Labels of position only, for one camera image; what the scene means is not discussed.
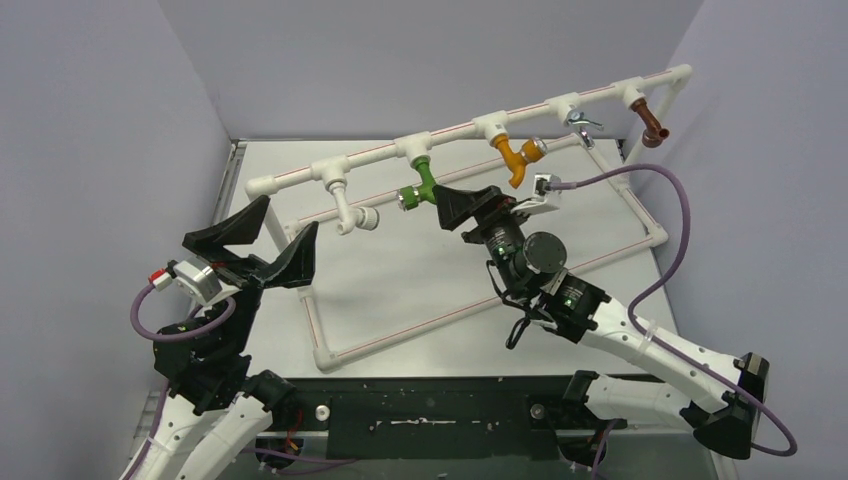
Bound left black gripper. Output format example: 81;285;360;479
188;194;318;353

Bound green plastic faucet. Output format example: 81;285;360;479
396;155;437;211

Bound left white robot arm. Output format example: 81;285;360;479
122;195;319;479

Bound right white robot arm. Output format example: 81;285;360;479
433;186;770;460

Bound white plastic faucet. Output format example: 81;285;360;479
328;182;380;236

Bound orange plastic faucet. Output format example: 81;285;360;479
491;134;548;189

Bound chrome metal faucet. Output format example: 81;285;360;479
565;109;605;150

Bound brown plastic faucet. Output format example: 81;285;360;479
630;97;670;148

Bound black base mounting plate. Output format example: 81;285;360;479
242;375;606;469

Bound white PVC pipe frame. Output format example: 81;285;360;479
244;64;693;374

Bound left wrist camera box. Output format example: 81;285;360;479
148;257;223;306

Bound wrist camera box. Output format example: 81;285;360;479
148;257;223;306
510;173;561;216

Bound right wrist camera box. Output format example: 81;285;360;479
510;173;561;216

